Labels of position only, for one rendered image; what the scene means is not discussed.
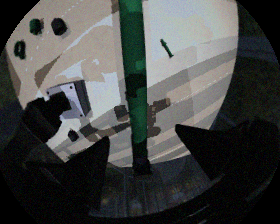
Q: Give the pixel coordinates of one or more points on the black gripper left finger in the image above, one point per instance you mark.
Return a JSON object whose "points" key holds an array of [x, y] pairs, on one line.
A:
{"points": [[82, 176]]}

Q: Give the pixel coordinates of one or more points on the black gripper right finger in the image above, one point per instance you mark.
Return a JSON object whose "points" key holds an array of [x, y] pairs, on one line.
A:
{"points": [[210, 148]]}

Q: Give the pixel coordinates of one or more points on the green pipe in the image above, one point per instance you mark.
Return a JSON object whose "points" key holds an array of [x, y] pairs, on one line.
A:
{"points": [[135, 69]]}

